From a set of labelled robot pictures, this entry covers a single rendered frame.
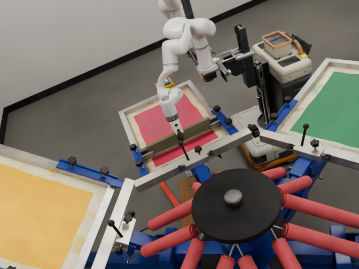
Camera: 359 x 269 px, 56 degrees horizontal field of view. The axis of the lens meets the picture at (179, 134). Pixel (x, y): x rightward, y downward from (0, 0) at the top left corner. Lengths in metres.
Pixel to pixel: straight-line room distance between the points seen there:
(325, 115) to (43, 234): 1.55
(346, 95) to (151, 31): 3.98
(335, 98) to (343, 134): 0.31
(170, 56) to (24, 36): 3.84
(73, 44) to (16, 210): 4.11
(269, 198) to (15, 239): 1.03
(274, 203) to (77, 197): 0.94
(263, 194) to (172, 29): 1.10
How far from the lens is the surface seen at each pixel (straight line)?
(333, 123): 2.00
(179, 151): 2.01
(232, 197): 1.18
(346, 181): 2.97
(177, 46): 1.84
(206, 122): 2.01
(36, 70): 5.66
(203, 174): 1.71
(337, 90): 2.24
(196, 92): 2.40
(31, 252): 1.58
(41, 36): 5.49
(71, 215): 1.65
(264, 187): 1.23
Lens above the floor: 2.26
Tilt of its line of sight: 38 degrees down
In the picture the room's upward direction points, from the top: 21 degrees counter-clockwise
